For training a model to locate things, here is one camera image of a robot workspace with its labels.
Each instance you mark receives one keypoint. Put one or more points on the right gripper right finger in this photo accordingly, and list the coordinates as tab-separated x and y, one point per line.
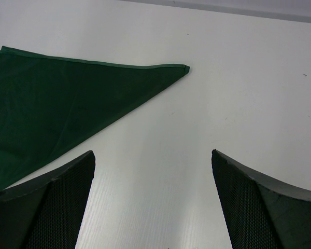
261	211

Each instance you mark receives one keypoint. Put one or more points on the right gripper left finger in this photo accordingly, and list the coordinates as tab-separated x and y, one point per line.
47	211

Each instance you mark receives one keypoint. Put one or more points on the dark green cloth napkin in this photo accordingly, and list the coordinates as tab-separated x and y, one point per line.
49	105

